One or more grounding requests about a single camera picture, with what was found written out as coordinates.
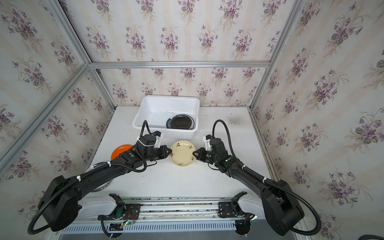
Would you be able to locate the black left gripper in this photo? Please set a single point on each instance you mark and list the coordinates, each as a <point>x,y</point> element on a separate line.
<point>164,154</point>

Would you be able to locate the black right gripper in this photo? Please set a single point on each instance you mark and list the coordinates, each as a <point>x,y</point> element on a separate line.
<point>204,154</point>

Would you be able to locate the yellowish cream plate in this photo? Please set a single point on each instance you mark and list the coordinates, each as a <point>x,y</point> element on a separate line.
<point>182,153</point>

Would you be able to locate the white plate black rim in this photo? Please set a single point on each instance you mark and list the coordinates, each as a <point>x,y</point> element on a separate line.
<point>168,123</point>

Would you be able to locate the orange plate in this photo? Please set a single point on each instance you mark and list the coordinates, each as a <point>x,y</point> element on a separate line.
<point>119,150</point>

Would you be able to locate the white green rim plate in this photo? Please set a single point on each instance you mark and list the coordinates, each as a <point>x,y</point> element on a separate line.
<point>105,185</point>

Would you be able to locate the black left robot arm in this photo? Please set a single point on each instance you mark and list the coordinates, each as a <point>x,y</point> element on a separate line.
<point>59,206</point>

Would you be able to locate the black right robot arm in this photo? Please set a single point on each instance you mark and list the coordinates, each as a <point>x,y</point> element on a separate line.
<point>282,211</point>

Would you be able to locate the white plastic bin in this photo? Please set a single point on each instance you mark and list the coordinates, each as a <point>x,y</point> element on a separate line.
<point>158,110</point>

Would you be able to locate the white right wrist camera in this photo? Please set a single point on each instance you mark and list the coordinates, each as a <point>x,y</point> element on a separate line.
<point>207,140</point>

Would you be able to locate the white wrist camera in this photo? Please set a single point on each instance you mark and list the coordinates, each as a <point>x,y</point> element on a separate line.
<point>158,136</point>
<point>207,140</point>

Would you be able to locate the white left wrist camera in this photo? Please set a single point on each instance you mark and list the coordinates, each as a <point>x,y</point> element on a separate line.
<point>158,136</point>

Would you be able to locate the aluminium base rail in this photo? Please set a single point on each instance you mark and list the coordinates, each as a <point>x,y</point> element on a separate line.
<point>114,216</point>

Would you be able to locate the aluminium frame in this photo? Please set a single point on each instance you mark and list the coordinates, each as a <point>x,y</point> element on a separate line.
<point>66,64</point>

